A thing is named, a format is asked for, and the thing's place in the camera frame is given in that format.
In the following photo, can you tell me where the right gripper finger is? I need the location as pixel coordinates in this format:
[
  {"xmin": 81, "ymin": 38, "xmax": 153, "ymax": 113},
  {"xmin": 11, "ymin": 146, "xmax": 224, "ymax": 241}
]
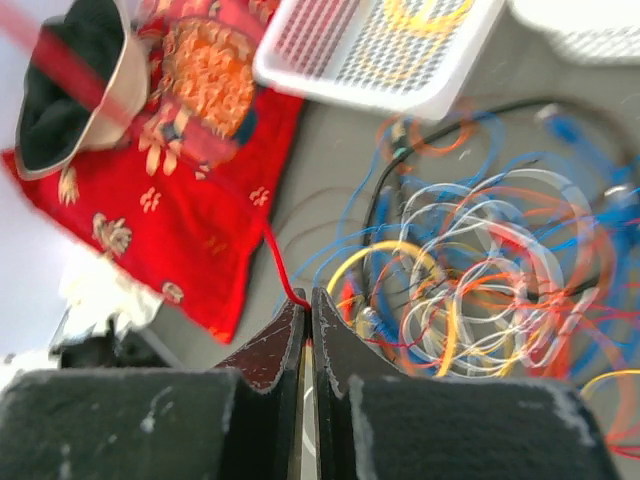
[{"xmin": 310, "ymin": 287, "xmax": 400, "ymax": 479}]

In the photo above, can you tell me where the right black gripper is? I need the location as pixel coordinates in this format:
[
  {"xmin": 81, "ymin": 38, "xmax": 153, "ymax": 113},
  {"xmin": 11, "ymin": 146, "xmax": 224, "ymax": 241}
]
[{"xmin": 1, "ymin": 301, "xmax": 618, "ymax": 479}]

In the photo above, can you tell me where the red patterned cloth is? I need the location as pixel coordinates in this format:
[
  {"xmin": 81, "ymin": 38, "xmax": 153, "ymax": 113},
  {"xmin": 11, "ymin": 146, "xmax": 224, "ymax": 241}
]
[{"xmin": 1, "ymin": 1, "xmax": 302, "ymax": 343}]

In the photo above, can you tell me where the white cloth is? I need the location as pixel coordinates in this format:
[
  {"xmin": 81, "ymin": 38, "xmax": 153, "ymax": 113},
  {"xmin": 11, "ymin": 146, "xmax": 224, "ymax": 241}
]
[{"xmin": 60, "ymin": 252, "xmax": 163, "ymax": 338}]

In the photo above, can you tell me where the left white plastic basket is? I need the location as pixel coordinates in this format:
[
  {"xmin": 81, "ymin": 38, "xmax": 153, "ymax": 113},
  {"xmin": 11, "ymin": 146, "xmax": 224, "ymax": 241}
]
[{"xmin": 253, "ymin": 0, "xmax": 504, "ymax": 122}]

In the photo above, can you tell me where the white plastic basket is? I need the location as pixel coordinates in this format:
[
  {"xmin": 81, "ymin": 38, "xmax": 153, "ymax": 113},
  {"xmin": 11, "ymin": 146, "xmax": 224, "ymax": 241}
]
[
  {"xmin": 508, "ymin": 0, "xmax": 639, "ymax": 65},
  {"xmin": 253, "ymin": 0, "xmax": 504, "ymax": 122}
]

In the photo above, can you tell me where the black round hat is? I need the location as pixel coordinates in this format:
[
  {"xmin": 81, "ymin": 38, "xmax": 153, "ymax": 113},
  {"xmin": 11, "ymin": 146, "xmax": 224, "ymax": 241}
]
[{"xmin": 15, "ymin": 1, "xmax": 150, "ymax": 179}]

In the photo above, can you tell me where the middle white plastic basket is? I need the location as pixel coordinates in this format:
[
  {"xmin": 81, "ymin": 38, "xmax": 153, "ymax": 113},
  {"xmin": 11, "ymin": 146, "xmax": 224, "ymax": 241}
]
[{"xmin": 508, "ymin": 0, "xmax": 639, "ymax": 65}]

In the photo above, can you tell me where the thick red ethernet cable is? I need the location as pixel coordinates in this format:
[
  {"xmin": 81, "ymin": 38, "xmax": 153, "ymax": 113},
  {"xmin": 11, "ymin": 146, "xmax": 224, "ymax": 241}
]
[{"xmin": 339, "ymin": 277, "xmax": 371, "ymax": 326}]

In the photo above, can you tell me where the thick yellow ethernet cable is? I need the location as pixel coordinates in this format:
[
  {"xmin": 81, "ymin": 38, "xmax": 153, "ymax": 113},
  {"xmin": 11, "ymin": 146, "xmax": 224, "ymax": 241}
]
[{"xmin": 324, "ymin": 240, "xmax": 459, "ymax": 379}]

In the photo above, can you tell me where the thin blue wire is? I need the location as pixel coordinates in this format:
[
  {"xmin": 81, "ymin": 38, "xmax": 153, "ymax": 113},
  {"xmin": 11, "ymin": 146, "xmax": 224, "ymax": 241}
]
[{"xmin": 272, "ymin": 112, "xmax": 640, "ymax": 351}]

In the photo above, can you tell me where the thin white wire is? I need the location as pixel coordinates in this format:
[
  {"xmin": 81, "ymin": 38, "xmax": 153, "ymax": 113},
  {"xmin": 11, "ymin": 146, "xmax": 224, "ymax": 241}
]
[{"xmin": 399, "ymin": 169, "xmax": 586, "ymax": 376}]

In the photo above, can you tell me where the black cable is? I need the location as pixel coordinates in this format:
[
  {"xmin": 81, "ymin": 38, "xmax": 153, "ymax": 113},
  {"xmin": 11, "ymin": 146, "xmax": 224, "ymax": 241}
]
[{"xmin": 362, "ymin": 97, "xmax": 601, "ymax": 301}]

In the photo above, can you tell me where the thick blue ethernet cable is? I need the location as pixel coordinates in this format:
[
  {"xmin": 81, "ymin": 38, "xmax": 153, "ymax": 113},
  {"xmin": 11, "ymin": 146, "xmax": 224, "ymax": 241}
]
[{"xmin": 374, "ymin": 107, "xmax": 640, "ymax": 361}]

